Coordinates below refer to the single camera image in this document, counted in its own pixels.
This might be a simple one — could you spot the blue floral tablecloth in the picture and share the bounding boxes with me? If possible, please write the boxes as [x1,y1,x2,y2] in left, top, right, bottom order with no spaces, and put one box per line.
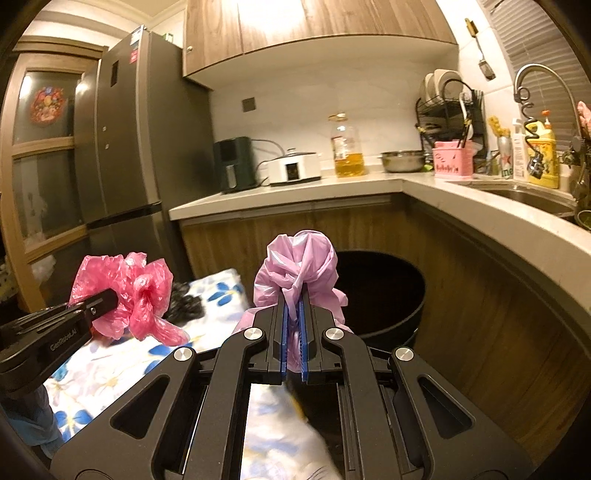
[44,268,338,480]

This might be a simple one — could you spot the pink plastic bag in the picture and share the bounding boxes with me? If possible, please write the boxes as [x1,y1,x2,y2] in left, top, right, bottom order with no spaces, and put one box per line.
[69,251,190,346]

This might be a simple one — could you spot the black air fryer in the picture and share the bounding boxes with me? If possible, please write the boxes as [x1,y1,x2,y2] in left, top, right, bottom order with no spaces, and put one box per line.
[213,136,257,193]

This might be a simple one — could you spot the steel faucet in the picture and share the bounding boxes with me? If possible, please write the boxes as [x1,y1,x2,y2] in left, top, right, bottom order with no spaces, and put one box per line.
[514,64,583,148]

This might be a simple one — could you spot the window blind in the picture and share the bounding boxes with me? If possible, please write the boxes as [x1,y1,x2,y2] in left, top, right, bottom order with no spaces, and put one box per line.
[480,0,591,153]

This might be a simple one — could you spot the black dish rack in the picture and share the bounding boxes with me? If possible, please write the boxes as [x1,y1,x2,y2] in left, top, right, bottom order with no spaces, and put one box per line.
[414,78,485,174]

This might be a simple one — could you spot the wooden base cabinet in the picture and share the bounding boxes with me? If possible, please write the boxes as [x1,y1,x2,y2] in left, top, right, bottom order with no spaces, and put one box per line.
[178,194,591,462]

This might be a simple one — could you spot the silver drink can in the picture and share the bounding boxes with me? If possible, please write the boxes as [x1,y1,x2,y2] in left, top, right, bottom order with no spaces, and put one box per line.
[496,136,515,178]

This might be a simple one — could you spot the wooden glass door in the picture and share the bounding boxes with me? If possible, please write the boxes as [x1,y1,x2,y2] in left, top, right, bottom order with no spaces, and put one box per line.
[0,41,109,315]

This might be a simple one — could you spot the beige kitchen countertop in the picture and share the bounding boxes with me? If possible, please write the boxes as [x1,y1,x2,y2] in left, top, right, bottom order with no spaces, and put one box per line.
[168,171,591,333]

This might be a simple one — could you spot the person's left forearm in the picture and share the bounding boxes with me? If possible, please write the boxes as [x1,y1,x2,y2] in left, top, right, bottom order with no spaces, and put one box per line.
[4,383,63,446]

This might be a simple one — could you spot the white plastic bag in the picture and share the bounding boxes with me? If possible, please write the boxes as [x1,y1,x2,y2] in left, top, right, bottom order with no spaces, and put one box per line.
[31,254,57,283]

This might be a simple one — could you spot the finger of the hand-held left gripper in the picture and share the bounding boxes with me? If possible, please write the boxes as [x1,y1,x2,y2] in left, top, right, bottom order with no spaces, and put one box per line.
[69,288,121,321]

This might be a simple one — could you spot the white electric cooker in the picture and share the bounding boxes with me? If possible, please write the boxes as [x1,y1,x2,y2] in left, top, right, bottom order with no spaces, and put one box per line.
[268,148,322,186]

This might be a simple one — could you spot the yellow detergent bottle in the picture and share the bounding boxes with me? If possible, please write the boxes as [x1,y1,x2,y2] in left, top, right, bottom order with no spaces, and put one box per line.
[529,111,560,189]

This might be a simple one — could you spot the steel sink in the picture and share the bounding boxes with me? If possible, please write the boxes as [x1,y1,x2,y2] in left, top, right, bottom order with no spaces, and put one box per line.
[475,182,578,217]

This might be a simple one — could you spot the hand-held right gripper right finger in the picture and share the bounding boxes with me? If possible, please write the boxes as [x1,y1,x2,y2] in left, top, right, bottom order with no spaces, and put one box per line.
[300,295,532,480]

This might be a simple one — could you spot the red round door decoration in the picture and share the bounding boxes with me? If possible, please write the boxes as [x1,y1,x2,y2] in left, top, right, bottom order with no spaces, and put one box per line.
[30,85,65,124]

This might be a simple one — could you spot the hanging metal spatula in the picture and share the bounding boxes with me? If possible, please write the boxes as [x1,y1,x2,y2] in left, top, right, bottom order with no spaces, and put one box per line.
[465,18,497,81]

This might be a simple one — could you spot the cooking oil bottle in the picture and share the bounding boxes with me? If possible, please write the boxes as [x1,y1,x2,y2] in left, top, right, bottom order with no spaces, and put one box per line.
[329,113,365,178]

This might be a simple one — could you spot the dark steel refrigerator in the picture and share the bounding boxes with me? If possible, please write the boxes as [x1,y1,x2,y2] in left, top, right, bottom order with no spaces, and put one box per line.
[74,25,215,296]

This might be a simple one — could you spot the wooden upper cabinet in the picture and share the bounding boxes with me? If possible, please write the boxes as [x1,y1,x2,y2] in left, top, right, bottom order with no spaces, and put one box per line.
[182,0,458,77]

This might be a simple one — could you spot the black trash bin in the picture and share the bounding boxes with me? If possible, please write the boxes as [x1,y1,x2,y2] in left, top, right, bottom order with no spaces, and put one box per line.
[323,250,426,352]

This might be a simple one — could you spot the pink utensil holder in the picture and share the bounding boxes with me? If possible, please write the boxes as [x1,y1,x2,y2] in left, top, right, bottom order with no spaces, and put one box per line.
[433,141,474,178]

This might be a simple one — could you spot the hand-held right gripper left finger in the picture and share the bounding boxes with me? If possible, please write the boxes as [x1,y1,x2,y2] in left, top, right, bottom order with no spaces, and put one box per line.
[48,295,296,480]

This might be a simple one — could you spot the lilac plastic bag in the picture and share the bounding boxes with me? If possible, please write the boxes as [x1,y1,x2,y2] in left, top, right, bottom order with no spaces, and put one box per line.
[232,229,354,370]

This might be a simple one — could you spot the white bottle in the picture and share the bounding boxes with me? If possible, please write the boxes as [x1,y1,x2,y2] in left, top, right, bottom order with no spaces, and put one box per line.
[510,119,531,182]

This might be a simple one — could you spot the steel basin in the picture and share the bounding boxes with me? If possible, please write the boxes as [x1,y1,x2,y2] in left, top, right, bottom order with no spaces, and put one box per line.
[379,150,428,174]

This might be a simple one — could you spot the small black plastic bag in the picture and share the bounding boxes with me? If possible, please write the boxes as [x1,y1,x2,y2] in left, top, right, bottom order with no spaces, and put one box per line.
[164,282,206,324]

